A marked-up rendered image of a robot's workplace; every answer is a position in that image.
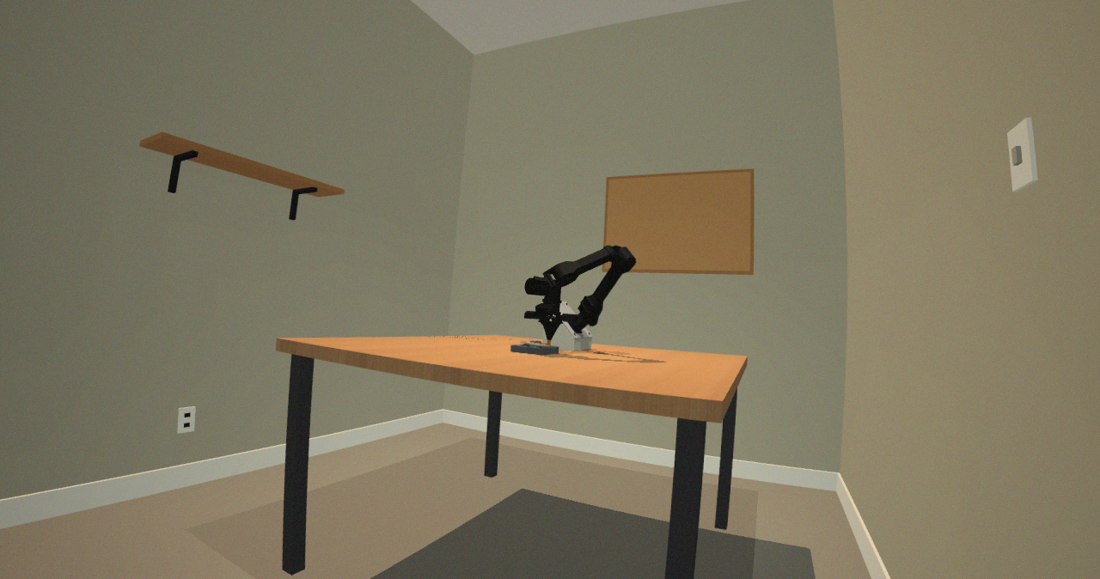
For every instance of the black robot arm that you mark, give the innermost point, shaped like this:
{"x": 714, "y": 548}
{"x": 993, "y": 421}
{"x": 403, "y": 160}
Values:
{"x": 568, "y": 271}

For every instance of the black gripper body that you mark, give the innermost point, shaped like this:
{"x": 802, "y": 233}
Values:
{"x": 558, "y": 318}

